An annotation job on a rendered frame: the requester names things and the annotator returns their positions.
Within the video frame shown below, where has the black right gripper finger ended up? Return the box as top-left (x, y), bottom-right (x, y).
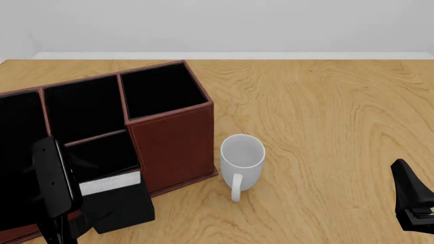
top-left (390, 158), bottom-right (434, 205)

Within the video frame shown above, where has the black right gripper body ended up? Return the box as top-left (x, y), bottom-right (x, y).
top-left (395, 201), bottom-right (434, 234)

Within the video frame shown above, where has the black book with white pages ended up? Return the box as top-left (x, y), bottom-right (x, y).
top-left (78, 169), bottom-right (157, 235)

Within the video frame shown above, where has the red-brown desk caddy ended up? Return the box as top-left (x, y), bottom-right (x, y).
top-left (0, 59), bottom-right (220, 243)

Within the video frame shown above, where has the white mug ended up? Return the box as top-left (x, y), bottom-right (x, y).
top-left (220, 133), bottom-right (267, 203)

